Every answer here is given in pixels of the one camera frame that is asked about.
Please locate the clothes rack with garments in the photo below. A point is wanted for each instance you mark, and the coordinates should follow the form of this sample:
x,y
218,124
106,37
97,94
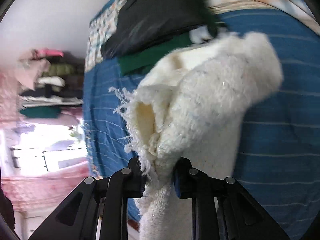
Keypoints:
x,y
51,82

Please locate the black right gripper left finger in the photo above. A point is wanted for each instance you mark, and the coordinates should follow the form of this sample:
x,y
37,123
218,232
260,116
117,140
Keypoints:
x,y
96,208

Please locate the plaid checked bed sheet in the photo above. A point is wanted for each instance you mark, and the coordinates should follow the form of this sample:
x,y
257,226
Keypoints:
x,y
104,24

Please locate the pink curtain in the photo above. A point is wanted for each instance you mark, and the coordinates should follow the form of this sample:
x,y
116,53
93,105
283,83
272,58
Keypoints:
x,y
37,189

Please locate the white fluffy knit garment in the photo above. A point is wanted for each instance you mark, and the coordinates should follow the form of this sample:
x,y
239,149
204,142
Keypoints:
x,y
192,104

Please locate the green folded garment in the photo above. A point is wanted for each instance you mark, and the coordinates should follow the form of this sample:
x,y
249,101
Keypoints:
x,y
143,61

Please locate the blue striped bed cover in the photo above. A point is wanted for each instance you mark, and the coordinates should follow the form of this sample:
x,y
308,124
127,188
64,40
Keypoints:
x,y
278,159

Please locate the black folded garment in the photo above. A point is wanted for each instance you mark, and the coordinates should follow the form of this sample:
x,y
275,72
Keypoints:
x,y
145,23

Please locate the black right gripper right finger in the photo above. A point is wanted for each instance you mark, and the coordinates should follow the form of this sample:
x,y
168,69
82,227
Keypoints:
x,y
222,208

